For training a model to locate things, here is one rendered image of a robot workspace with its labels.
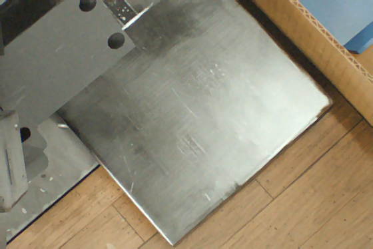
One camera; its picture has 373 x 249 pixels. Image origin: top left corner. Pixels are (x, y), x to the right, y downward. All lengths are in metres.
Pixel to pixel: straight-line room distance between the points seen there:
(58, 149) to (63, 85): 0.23
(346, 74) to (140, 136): 0.16
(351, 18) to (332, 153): 0.11
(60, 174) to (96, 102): 0.06
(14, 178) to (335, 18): 0.40
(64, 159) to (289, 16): 0.21
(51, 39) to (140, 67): 0.22
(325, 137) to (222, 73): 0.10
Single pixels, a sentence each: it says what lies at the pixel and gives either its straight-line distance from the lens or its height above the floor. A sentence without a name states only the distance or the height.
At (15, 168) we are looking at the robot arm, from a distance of 0.32.
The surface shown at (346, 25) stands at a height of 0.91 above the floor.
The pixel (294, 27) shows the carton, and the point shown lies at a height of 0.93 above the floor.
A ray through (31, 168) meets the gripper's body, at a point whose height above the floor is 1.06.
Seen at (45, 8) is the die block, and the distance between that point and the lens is 0.65.
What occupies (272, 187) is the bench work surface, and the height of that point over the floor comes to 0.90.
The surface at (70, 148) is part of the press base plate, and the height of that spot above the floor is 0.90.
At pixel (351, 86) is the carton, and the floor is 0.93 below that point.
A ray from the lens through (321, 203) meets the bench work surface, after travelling 0.63.
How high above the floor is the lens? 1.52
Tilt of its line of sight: 75 degrees down
